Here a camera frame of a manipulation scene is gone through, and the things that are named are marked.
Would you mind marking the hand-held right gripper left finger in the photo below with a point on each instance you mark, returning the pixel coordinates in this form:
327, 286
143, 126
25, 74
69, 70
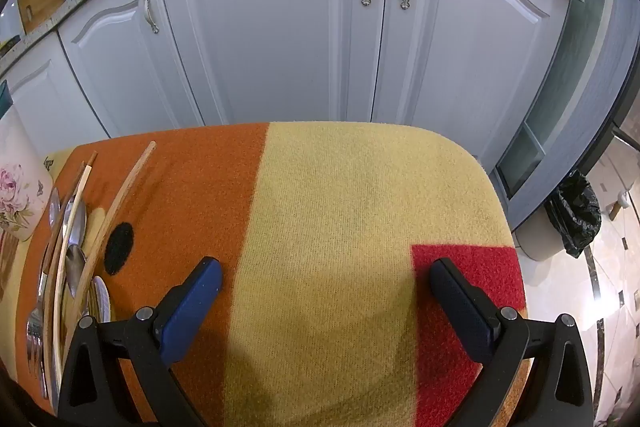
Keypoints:
192, 312

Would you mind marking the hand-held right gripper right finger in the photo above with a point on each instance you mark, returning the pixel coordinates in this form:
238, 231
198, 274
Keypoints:
467, 322

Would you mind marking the silver spoon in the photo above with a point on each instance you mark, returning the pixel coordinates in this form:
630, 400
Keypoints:
54, 207
75, 267
102, 299
79, 219

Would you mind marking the light brown wooden chopstick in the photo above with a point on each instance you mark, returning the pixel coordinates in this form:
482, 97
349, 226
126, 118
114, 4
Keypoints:
120, 197

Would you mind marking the pale wooden chopstick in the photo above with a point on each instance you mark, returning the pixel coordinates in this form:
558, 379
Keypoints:
62, 247

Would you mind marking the floral utensil holder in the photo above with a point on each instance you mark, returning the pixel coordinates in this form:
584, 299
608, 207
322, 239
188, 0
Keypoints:
20, 167

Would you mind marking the grey trash bin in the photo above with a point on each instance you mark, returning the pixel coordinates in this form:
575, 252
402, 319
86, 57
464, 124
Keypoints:
540, 242

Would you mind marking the black trash bag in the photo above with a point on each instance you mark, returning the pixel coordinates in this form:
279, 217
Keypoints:
575, 207

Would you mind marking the printed blanket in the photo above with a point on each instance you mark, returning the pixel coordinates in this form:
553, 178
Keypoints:
325, 207

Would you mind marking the glass door cabinet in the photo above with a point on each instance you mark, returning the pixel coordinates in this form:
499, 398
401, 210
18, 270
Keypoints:
575, 72

